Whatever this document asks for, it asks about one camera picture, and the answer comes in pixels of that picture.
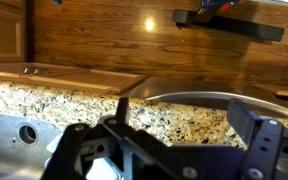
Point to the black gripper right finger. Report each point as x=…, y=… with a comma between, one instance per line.
x=270, y=150

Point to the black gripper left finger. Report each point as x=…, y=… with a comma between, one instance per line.
x=84, y=156

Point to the wooden drawer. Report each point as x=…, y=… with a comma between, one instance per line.
x=67, y=78

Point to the stainless steel sink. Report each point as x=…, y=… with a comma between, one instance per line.
x=4, y=146

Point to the wooden cabinet door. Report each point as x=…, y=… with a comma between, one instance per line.
x=2, y=33

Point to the blue red clamp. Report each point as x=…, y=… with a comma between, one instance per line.
x=217, y=4

